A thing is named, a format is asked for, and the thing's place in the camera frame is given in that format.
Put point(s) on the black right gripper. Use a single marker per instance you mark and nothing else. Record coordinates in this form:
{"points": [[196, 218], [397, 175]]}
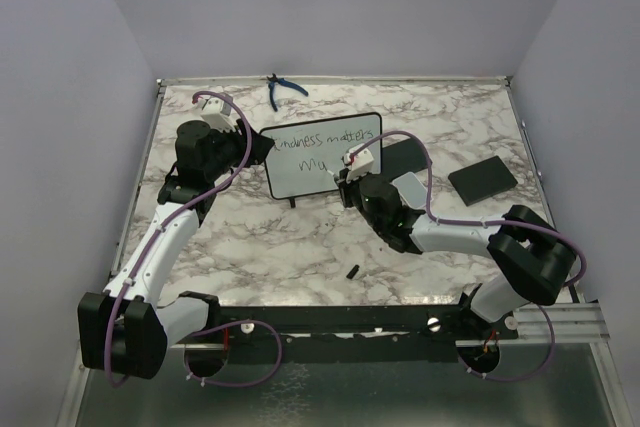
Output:
{"points": [[347, 186]]}

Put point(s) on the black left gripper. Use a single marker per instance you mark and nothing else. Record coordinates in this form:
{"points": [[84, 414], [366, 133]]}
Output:
{"points": [[261, 147]]}

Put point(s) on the black framed whiteboard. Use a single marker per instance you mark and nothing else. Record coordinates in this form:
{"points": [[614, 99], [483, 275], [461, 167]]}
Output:
{"points": [[304, 151]]}

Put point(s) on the black rectangular eraser block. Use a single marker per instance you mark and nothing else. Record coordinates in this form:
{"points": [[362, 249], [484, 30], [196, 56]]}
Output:
{"points": [[402, 157]]}

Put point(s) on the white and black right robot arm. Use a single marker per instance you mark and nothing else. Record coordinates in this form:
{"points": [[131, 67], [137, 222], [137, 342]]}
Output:
{"points": [[533, 259]]}

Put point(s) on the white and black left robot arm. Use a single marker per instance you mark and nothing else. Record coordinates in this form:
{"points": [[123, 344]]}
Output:
{"points": [[123, 330]]}

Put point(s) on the black marker cap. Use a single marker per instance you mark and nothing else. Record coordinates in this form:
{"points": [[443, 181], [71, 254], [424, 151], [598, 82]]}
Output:
{"points": [[353, 271]]}

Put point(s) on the black flat pad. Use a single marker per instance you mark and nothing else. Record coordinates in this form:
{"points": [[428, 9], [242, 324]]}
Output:
{"points": [[482, 180]]}

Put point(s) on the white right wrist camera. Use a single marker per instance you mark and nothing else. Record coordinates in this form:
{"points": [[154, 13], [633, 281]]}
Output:
{"points": [[358, 161]]}

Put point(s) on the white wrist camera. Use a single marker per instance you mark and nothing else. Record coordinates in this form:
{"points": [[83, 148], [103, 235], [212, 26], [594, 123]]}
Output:
{"points": [[216, 113], [358, 161]]}

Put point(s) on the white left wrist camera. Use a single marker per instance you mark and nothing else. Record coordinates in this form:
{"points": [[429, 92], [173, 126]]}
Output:
{"points": [[216, 113]]}

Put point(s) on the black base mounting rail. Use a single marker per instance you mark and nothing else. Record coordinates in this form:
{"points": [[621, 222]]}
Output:
{"points": [[349, 334]]}

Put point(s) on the aluminium frame profile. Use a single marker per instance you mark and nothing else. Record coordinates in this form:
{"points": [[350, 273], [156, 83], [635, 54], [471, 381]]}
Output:
{"points": [[573, 323]]}

